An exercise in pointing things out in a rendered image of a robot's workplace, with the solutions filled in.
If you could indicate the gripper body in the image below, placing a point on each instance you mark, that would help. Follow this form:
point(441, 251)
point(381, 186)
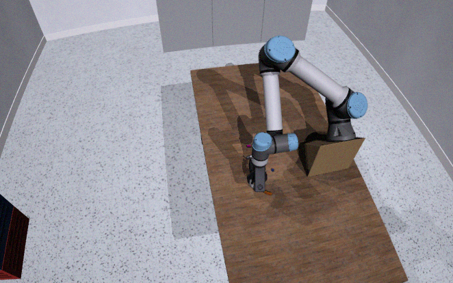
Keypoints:
point(251, 168)

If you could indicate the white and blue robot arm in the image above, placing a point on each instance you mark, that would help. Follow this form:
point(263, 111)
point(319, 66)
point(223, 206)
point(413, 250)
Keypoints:
point(348, 104)

